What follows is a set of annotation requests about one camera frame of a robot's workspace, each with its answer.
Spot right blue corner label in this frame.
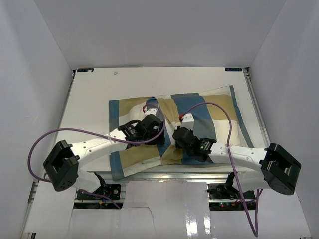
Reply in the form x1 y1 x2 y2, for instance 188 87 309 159
225 67 242 72

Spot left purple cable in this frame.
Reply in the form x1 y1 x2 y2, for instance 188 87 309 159
27 104 165 183

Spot left blue corner label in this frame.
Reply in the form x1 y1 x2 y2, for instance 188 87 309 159
76 68 94 73

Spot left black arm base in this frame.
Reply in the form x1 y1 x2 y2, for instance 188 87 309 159
76 174 121 201

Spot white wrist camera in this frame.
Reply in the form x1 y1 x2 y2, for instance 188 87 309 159
180 113 194 130
143 104 159 117

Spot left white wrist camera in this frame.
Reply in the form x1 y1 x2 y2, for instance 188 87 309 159
143 104 159 117

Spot blue corner label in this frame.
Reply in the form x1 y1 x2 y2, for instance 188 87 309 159
76 68 94 73
225 67 242 72

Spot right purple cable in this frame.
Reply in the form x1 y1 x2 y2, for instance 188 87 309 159
181 102 262 237

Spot checkered blue beige pillowcase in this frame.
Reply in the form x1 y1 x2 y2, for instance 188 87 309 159
109 85 253 180

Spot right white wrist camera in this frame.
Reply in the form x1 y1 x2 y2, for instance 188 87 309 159
180 113 194 130

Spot white pillow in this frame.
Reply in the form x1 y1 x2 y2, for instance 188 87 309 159
119 100 146 125

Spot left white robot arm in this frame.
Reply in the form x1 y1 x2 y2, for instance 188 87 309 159
43 114 164 199

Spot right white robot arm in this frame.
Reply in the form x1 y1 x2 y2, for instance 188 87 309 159
173 127 301 199

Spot purple cable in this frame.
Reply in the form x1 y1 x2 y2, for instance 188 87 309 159
181 102 262 237
27 104 165 183

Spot aluminium frame rail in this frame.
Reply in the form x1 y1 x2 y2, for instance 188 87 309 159
243 67 270 146

